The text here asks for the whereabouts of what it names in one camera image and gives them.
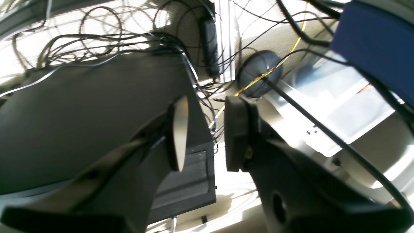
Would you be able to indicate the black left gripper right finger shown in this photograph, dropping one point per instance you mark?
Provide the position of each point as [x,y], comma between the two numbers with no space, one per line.
[297,194]

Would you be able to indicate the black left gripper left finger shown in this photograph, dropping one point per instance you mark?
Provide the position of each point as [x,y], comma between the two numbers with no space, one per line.
[115,194]

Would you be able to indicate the black computer tower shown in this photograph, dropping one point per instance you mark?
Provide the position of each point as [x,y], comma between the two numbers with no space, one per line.
[55,129]

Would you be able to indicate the clear plastic storage bin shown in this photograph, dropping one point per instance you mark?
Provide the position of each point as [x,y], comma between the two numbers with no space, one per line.
[348,105]

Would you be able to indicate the round black stand base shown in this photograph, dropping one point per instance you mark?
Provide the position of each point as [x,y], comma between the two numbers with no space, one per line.
[254,67]

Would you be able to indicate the blue cloth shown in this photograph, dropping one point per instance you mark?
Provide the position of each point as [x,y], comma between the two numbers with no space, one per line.
[378,37]

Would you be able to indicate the black power brick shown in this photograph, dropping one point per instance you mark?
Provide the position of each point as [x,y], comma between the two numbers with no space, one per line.
[209,44]

